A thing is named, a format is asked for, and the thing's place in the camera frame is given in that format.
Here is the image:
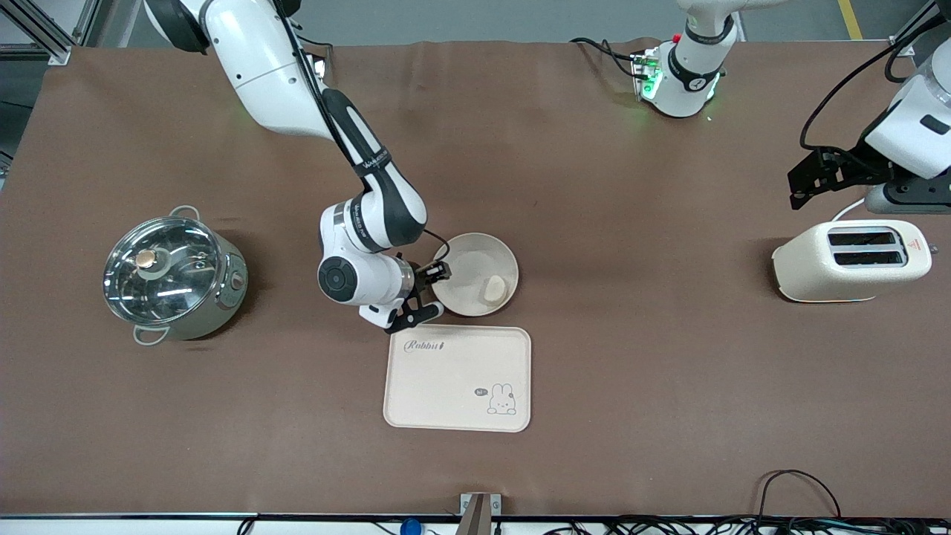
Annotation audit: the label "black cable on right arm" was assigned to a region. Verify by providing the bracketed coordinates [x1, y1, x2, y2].
[275, 0, 452, 262]

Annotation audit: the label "cream two-slot toaster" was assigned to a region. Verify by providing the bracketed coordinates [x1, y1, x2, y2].
[771, 218, 933, 304]

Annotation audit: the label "grey steel cooking pot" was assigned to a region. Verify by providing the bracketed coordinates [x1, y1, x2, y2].
[104, 206, 249, 347]

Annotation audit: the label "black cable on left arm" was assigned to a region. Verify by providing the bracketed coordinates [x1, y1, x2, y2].
[799, 0, 951, 157]

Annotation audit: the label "glass pot lid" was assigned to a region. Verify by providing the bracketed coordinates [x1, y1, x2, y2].
[103, 216, 224, 325]

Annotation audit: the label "white round bowl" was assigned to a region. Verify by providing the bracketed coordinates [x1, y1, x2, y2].
[432, 233, 519, 318]

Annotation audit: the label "aluminium table-edge bracket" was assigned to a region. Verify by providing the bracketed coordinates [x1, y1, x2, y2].
[459, 492, 502, 535]

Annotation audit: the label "black looped cable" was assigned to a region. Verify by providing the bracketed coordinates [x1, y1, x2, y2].
[756, 470, 844, 521]

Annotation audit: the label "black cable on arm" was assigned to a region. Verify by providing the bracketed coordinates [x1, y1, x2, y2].
[799, 0, 951, 157]
[275, 0, 452, 262]

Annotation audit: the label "cream rabbit-print tray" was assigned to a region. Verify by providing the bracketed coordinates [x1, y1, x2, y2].
[383, 324, 533, 433]

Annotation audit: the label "black cable tangle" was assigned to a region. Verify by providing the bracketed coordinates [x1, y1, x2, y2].
[542, 515, 951, 535]

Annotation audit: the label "brown table mat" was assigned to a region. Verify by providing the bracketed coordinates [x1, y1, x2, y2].
[0, 37, 951, 519]

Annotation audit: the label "aluminium frame profile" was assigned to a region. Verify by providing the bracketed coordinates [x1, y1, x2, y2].
[0, 0, 99, 65]

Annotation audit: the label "black cable at arm base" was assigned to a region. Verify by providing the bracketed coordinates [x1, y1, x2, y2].
[571, 36, 641, 79]

